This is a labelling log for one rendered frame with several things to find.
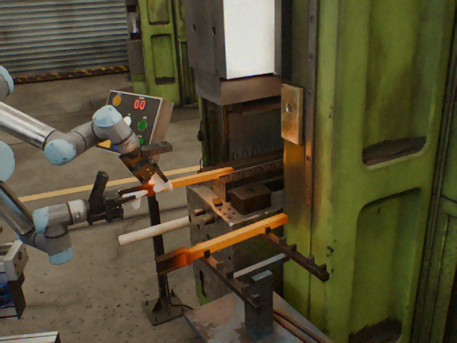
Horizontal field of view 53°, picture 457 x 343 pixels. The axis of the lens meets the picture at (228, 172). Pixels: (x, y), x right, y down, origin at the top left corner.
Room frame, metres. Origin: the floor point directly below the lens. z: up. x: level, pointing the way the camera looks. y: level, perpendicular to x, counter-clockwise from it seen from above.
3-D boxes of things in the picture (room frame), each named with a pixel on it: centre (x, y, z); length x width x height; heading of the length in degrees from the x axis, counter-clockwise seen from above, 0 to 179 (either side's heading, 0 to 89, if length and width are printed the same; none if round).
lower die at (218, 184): (1.65, -0.13, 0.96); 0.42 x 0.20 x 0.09; 117
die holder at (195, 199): (1.60, -0.16, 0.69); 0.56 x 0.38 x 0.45; 117
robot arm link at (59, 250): (1.28, 0.57, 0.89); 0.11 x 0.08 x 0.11; 56
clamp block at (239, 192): (1.42, -0.08, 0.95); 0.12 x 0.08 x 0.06; 117
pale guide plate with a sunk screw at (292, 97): (1.33, -0.20, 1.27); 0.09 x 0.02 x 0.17; 27
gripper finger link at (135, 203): (1.37, 0.31, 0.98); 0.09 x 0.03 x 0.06; 114
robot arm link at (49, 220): (1.27, 0.56, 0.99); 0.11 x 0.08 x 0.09; 117
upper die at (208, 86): (1.65, -0.13, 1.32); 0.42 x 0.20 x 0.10; 117
